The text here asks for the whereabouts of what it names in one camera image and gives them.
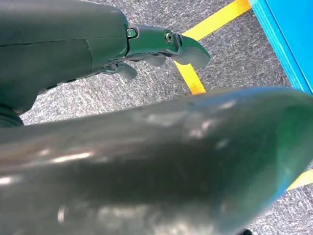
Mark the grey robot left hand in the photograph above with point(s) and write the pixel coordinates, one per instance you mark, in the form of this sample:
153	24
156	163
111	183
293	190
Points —
156	162

